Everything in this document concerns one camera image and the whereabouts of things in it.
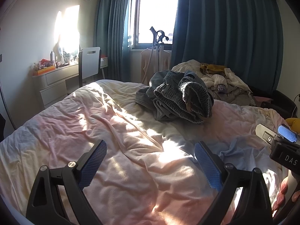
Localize mustard yellow garment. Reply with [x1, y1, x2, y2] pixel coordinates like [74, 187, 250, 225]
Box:
[200, 63, 226, 74]

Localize light blue cloth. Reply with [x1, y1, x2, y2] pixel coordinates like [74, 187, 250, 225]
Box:
[178, 135, 277, 173]

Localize pink cream bed duvet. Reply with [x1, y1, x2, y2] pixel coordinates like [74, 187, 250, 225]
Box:
[1, 80, 287, 224]

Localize white black chair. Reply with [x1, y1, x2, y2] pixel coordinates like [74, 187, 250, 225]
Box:
[78, 47, 101, 87]

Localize garment steamer stand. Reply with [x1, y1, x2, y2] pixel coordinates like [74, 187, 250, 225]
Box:
[141, 26, 169, 83]

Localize cream puffer jacket pile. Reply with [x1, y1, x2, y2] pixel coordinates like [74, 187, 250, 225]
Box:
[172, 59, 256, 106]

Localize white spray bottle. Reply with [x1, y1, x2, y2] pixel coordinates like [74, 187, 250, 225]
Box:
[50, 51, 56, 63]

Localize person right hand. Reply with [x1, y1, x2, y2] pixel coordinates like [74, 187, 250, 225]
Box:
[272, 177, 289, 213]

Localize orange tray with items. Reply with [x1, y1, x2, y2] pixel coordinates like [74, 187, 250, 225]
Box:
[33, 58, 56, 76]

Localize window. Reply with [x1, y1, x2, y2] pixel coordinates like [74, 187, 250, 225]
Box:
[133, 0, 178, 49]

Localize teal right curtain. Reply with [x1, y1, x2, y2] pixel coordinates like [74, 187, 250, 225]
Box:
[171, 0, 283, 92]

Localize grey denim jeans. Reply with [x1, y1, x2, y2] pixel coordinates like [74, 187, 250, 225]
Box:
[135, 70, 214, 124]

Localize teal curtain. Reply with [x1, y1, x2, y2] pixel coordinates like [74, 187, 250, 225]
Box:
[94, 0, 132, 82]
[171, 0, 283, 92]

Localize white desk with drawers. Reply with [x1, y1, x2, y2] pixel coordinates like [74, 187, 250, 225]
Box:
[33, 57, 108, 109]

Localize teal left curtain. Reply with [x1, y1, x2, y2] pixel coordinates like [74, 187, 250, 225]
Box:
[94, 0, 132, 82]

